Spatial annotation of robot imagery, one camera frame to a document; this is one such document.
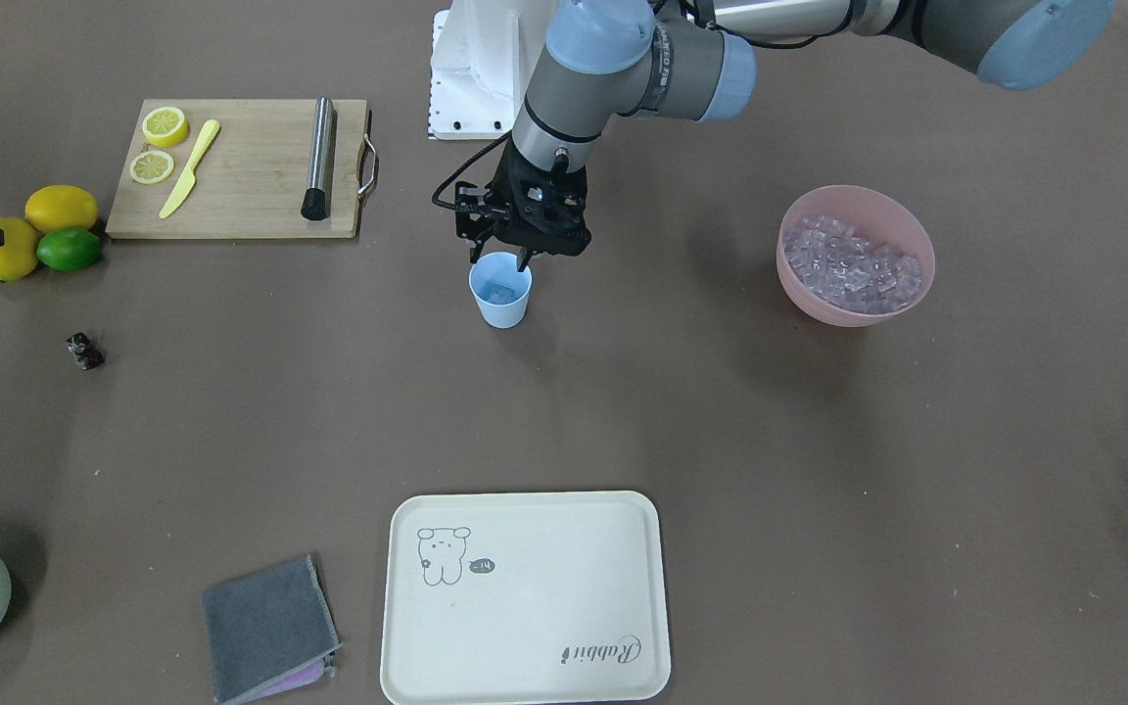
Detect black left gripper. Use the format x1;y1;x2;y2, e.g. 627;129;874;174
453;152;592;272

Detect yellow plastic knife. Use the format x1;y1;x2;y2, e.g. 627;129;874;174
158;117;222;219

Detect whole yellow lemon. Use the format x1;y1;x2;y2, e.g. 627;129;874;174
0;217;41;284
25;184;100;235

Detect light blue plastic cup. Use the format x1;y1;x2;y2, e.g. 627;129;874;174
467;253;534;329

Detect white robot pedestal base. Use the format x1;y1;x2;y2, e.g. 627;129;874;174
428;1;558;140

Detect wooden cutting board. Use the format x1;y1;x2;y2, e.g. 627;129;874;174
106;98;377;240

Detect cream plastic tray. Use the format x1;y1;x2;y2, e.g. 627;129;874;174
380;491;672;704

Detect pink bowl of ice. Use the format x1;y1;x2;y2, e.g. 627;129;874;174
775;186;936;327

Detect steel muddler black tip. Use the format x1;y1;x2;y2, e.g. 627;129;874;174
300;97;337;220

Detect green lime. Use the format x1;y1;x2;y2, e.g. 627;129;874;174
35;227;103;272

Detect grey folded cloth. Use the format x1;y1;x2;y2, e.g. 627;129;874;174
201;553;342;704

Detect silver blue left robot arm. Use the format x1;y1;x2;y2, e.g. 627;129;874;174
433;1;1113;271

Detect lemon half inner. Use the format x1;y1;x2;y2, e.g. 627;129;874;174
127;149;175;186

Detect lemon half near edge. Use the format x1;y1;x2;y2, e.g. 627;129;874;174
140;106;191;148

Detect dark cherries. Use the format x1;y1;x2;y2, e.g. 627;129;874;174
67;333;106;371

